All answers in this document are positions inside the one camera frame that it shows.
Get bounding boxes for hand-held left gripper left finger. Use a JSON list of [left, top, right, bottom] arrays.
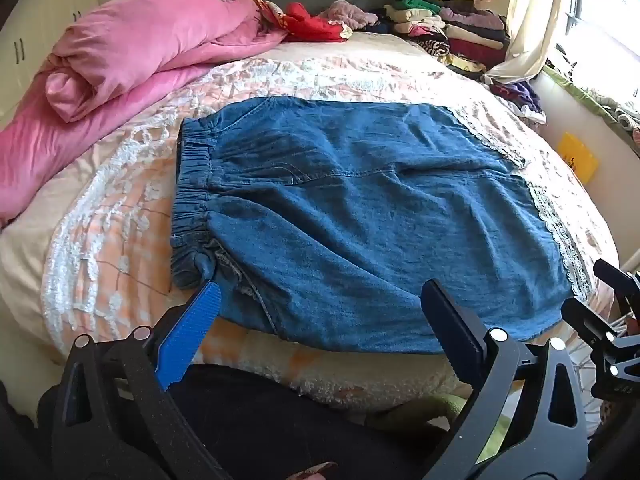
[[52, 281, 236, 480]]

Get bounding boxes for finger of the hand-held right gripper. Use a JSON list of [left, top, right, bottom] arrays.
[[594, 258, 640, 311], [561, 298, 617, 357]]

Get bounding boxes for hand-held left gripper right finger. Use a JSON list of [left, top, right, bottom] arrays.
[[421, 280, 588, 480]]

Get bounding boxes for light green cloth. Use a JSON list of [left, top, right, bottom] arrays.
[[377, 392, 473, 428]]

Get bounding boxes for peach white patterned blanket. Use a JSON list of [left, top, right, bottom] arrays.
[[0, 32, 621, 413]]

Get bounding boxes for yellow paper sheet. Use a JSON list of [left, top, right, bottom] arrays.
[[556, 132, 599, 184]]

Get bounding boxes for grey white crumpled cloth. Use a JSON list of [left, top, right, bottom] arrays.
[[587, 87, 640, 133]]

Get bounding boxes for green sill cover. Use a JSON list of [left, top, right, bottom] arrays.
[[542, 64, 640, 133]]

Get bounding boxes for purple clothes heap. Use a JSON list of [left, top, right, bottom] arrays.
[[489, 79, 548, 123]]

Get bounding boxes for cream curtain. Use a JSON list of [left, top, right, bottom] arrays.
[[482, 0, 576, 86]]

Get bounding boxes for pink duvet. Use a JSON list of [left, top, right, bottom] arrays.
[[0, 0, 291, 228]]

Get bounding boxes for pile of folded clothes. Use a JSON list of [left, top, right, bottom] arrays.
[[372, 0, 513, 81]]

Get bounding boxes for mauve fluffy garment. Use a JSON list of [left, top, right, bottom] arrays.
[[322, 1, 381, 31]]

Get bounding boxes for red garment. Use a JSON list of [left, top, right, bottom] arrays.
[[282, 2, 353, 43]]

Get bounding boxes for red gold patterned cloth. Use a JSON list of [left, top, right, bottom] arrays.
[[247, 0, 291, 31]]

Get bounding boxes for white wardrobe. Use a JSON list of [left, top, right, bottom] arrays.
[[0, 0, 108, 128]]

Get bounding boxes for white wire rack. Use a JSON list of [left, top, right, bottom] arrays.
[[564, 317, 632, 441]]

